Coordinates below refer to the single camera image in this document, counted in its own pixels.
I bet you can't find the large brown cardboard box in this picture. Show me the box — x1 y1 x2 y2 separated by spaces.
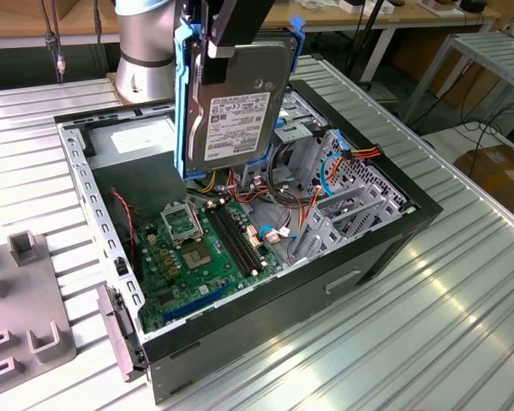
453 144 514 215

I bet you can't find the metal socket cover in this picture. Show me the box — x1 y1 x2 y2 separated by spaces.
159 200 205 248

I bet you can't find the grey plastic case bezel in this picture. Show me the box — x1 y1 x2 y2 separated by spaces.
96 284 149 382

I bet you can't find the black wire loop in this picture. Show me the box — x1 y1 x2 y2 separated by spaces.
267 143 303 209

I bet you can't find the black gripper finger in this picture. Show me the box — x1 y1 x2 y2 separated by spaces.
192 0 232 85

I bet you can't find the grey parts rack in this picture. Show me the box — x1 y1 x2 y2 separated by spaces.
0 230 78 390

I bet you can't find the grey perforated disk bay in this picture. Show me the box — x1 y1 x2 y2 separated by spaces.
290 128 416 265

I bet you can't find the black stand pole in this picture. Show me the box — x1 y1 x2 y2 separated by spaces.
344 0 389 86

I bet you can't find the thin orange wire strand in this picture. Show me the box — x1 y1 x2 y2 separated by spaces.
297 188 325 230

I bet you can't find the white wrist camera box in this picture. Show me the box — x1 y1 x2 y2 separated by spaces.
207 0 278 59

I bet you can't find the blue expansion slot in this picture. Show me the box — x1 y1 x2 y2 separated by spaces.
161 280 232 325

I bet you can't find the red black twisted wire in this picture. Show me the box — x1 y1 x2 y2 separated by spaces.
111 190 136 258

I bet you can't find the short blue data wire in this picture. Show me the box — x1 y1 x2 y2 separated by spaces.
256 223 292 245

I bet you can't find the hard disk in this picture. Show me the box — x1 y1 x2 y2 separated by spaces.
172 16 306 180

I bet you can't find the yellow orange wire bundle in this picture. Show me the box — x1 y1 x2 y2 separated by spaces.
199 171 222 194

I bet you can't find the black open PC case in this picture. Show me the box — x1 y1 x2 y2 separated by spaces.
53 79 445 406

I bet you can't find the long blue data wire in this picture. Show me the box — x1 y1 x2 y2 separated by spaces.
319 152 348 199

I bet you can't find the black RAM slot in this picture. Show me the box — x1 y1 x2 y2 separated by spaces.
222 203 269 269
211 205 258 275
216 204 264 272
205 207 252 278

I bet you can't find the grey power supply unit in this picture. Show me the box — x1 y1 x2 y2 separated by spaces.
85 115 186 219

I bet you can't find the grey optical drive cage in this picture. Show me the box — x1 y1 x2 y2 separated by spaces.
239 92 329 189

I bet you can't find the green motherboard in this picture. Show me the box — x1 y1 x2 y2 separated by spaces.
134 199 284 333

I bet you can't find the wooden desk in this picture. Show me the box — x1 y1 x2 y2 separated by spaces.
0 0 502 51

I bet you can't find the orange red power wire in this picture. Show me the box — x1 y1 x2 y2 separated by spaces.
341 144 383 163

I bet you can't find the CPU socket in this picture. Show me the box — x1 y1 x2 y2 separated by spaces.
177 239 218 273

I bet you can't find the red wire bundle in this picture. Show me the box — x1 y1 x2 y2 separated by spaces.
224 169 279 209

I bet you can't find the metal slat side table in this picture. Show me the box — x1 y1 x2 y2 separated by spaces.
400 32 514 125

